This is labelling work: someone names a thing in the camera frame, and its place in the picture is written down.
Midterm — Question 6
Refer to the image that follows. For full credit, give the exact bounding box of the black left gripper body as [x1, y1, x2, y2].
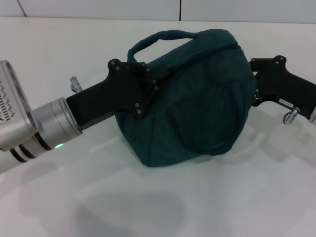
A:
[66, 58, 149, 130]

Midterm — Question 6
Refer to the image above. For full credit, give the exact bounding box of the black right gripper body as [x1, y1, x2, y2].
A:
[249, 55, 316, 122]

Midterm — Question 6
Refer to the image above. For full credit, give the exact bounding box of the dark teal insulated bag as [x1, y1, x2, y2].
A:
[115, 28, 257, 168]

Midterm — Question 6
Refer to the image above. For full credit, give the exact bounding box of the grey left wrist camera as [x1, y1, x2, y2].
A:
[0, 60, 40, 152]

